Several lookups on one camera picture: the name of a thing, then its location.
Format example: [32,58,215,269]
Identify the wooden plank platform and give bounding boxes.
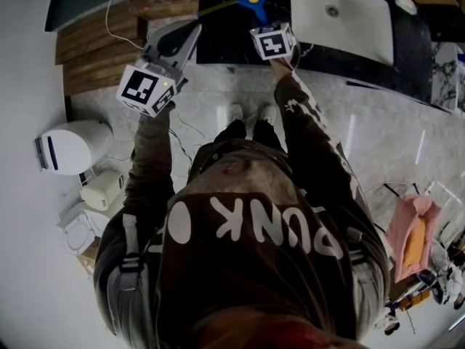
[54,0,201,97]

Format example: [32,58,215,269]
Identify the orange cloth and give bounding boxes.
[402,216,426,268]

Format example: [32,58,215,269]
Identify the person's right forearm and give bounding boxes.
[271,57,364,203]

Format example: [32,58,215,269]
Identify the grey shoulder strap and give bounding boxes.
[119,214,145,294]
[348,230,368,279]

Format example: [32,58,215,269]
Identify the dark glass panel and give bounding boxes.
[44,0,161,33]

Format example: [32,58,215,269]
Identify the white marble cabinet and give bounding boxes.
[430,41,465,114]

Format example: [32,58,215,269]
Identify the person's black trousers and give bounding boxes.
[214,118,288,156]

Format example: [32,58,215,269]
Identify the cream plastic box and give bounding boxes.
[79,169,127,212]

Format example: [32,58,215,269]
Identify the white robot toy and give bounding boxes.
[431,245,465,310]

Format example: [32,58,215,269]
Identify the white sink basin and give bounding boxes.
[288,0,396,67]

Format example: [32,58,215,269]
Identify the pink cloth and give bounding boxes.
[384,193,442,284]

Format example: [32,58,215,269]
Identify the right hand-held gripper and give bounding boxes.
[249,21,300,62]

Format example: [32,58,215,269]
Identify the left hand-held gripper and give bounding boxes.
[116,22,203,118]

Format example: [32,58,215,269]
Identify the blue squeegee with yellow blade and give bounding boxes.
[195,0,304,25]

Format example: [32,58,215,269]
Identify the person's left forearm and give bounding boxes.
[125,102,177,214]

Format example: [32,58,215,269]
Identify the white square toilet seat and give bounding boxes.
[57,201,112,257]

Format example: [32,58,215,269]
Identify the person's right white shoe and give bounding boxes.
[259,103,278,125]

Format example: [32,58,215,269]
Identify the small brown box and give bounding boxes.
[76,244,100,281]

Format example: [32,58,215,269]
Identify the thin white gripper cable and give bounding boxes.
[288,41,314,73]

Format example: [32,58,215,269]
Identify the white adapter cable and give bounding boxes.
[105,0,147,51]

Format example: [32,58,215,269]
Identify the person's brown printed sweatshirt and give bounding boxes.
[92,139,392,349]

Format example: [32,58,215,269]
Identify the thin grey gripper cable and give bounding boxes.
[169,105,207,167]

